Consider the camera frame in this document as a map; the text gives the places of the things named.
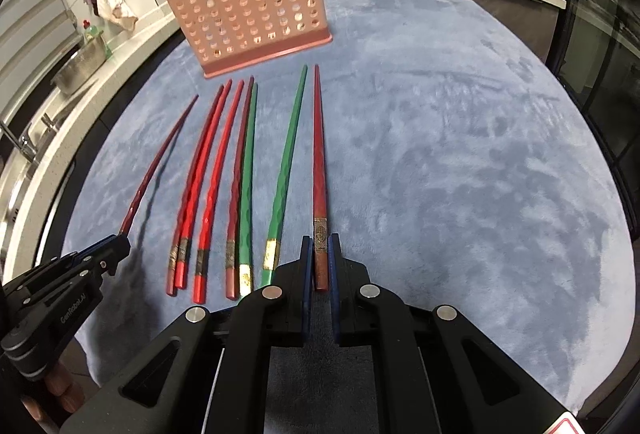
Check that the bright red chopstick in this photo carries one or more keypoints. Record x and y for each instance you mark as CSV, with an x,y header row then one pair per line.
x,y
206,232
196,177

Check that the person's left hand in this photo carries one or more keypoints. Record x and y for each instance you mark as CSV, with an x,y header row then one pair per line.
x,y
66,391

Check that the green dish soap bottle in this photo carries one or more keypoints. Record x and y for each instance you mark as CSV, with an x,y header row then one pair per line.
x,y
92,32

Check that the chrome sink faucet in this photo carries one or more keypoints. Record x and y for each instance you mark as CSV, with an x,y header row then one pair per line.
x,y
30,150

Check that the green chopstick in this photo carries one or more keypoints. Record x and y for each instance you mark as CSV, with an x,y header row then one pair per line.
x,y
274,236
246,203

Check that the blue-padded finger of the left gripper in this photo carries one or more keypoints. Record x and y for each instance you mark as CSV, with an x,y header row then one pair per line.
x,y
110,246

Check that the stainless steel bowl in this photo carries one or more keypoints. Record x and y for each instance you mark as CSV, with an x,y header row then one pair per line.
x,y
81,66

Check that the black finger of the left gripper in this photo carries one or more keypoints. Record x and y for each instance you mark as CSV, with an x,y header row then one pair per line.
x,y
109,265

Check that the blue-grey plush table mat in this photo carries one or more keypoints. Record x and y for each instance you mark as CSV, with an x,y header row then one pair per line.
x,y
459,171

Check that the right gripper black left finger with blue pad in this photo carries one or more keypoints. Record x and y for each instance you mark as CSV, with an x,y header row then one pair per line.
x,y
279,313

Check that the pink perforated utensil holder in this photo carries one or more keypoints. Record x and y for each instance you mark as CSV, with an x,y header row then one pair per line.
x,y
228,35

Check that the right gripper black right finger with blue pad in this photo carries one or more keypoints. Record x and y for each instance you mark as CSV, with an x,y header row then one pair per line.
x,y
363,313

